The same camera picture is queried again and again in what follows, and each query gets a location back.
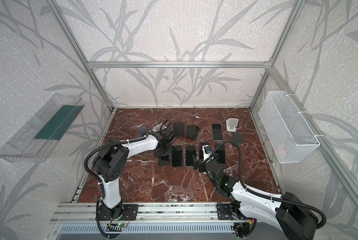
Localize black phone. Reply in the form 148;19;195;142
171;146;183;168
215;144;226;165
158;156;169;167

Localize white-edged phone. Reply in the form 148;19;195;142
212;124;224;142

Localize dark grey front phone stand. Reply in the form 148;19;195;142
232;133;245;145

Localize white front phone stand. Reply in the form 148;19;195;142
226;118;239;133

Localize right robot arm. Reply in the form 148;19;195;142
194;158;320;240

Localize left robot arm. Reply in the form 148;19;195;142
90;133;176;220

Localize white metal phone stand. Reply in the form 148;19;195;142
152;123;166;133

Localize black stand under purple phone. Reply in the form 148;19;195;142
186;125;200;140

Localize green circuit board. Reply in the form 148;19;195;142
106;223;129;232

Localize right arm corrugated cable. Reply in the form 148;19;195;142
210;140;327;229

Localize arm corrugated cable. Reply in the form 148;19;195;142
83;119;172;238
210;140;327;229

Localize white wire mesh basket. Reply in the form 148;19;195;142
259;91;320;164

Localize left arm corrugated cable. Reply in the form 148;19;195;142
83;119;172;238

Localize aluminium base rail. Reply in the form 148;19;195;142
51;201;303;224

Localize clear plastic wall tray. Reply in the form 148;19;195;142
0;94;84;163

